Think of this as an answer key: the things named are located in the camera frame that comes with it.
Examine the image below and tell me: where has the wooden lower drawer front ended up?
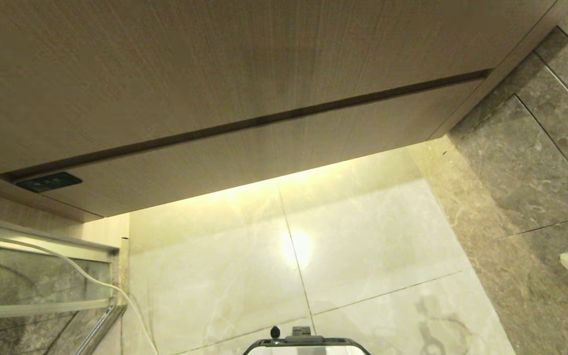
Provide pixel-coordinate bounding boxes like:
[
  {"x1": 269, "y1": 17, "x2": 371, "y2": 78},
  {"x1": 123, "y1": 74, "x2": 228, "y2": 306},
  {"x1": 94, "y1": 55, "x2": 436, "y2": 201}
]
[{"x1": 15, "y1": 79, "x2": 484, "y2": 218}]

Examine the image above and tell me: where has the white cable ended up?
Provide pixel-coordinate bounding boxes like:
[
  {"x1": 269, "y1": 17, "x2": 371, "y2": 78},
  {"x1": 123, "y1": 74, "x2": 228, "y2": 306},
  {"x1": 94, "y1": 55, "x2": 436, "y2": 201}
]
[{"x1": 0, "y1": 238, "x2": 159, "y2": 355}]

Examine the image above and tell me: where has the dark green label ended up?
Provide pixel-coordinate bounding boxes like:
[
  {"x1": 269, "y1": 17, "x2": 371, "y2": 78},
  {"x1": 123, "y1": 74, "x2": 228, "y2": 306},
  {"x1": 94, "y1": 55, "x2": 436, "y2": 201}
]
[{"x1": 15, "y1": 172, "x2": 83, "y2": 193}]

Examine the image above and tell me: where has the wooden drawer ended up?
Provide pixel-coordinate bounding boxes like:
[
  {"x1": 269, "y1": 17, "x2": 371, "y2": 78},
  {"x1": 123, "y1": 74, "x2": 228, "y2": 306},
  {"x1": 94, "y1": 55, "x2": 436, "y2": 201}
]
[
  {"x1": 15, "y1": 79, "x2": 484, "y2": 218},
  {"x1": 0, "y1": 0, "x2": 558, "y2": 175}
]

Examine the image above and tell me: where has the glass shower door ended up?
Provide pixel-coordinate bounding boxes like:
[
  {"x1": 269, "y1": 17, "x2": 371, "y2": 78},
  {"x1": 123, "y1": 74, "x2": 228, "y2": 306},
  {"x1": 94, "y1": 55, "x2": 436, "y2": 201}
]
[{"x1": 0, "y1": 213, "x2": 128, "y2": 355}]

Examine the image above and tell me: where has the wooden vanity cabinet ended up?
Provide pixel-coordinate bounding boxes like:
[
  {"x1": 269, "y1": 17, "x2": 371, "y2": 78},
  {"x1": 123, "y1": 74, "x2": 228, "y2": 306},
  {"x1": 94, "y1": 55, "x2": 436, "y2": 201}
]
[{"x1": 0, "y1": 0, "x2": 568, "y2": 223}]

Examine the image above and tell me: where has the wooden upper drawer front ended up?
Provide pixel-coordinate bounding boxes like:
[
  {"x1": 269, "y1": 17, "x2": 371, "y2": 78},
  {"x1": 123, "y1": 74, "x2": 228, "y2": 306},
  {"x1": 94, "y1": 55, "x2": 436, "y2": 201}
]
[{"x1": 0, "y1": 0, "x2": 558, "y2": 175}]

